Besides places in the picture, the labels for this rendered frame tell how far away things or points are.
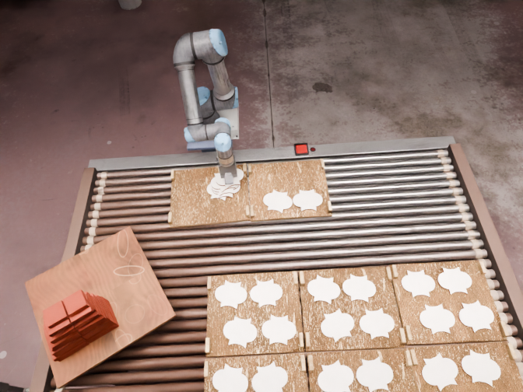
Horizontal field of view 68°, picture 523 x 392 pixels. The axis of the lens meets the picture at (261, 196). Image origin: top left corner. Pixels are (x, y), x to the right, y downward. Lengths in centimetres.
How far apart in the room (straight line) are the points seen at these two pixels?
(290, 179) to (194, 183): 52
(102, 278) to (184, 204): 53
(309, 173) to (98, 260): 112
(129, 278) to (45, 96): 302
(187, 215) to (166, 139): 170
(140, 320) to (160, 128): 231
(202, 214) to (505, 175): 255
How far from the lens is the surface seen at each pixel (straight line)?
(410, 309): 185
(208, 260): 188
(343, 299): 179
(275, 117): 364
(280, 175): 207
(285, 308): 176
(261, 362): 171
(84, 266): 192
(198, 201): 203
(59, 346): 170
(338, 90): 391
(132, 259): 185
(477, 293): 197
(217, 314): 177
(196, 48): 184
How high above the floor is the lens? 263
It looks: 58 degrees down
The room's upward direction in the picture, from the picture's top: 5 degrees counter-clockwise
